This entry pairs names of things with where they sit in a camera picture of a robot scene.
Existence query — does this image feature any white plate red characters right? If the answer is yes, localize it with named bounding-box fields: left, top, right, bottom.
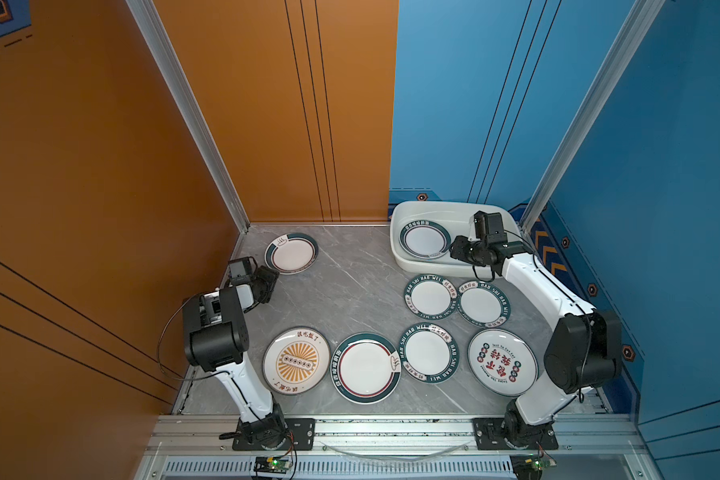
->
left=468, top=329, right=538, bottom=397

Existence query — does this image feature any front green red rim plate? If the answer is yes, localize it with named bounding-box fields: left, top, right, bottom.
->
left=330, top=332, right=402, bottom=405

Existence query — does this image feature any green circuit board right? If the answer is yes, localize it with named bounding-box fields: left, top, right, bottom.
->
left=510, top=456, right=557, bottom=480

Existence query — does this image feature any green circuit board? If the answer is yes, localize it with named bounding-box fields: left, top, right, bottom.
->
left=252, top=456, right=295, bottom=479
left=510, top=456, right=557, bottom=480

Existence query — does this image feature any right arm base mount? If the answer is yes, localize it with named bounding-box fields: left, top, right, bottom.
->
left=472, top=417, right=559, bottom=450

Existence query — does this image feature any aluminium corner post left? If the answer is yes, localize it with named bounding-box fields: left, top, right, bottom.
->
left=125, top=0, right=250, bottom=235

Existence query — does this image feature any green lettered rim plate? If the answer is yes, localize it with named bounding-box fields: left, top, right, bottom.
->
left=403, top=274, right=459, bottom=321
left=398, top=322, right=460, bottom=384
left=457, top=280, right=511, bottom=328

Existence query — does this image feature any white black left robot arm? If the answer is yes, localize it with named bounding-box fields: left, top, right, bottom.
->
left=180, top=256, right=287, bottom=449

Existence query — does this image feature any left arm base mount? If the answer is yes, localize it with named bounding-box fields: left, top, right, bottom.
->
left=232, top=417, right=316, bottom=453

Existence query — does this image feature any large green red rim plate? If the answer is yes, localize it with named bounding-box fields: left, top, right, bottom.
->
left=399, top=220, right=452, bottom=260

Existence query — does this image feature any aluminium corner post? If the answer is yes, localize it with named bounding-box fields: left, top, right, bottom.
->
left=125, top=0, right=250, bottom=235
left=519, top=0, right=665, bottom=234

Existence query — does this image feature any white plastic bin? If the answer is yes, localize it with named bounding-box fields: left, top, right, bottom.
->
left=390, top=201, right=521, bottom=278

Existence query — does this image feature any small green red rim plate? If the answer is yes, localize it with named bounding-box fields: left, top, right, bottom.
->
left=264, top=232, right=319, bottom=275

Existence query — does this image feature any green circuit board left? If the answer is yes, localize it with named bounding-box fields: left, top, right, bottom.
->
left=252, top=456, right=295, bottom=479

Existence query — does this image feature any aluminium corner post right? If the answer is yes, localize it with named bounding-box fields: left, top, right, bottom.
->
left=519, top=0, right=665, bottom=234

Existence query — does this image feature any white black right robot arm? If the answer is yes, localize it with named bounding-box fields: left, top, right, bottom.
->
left=450, top=211, right=622, bottom=449

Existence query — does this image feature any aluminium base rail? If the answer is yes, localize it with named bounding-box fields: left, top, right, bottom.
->
left=144, top=414, right=648, bottom=458

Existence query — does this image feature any orange sunburst plate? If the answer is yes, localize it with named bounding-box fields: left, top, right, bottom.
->
left=262, top=326, right=332, bottom=395

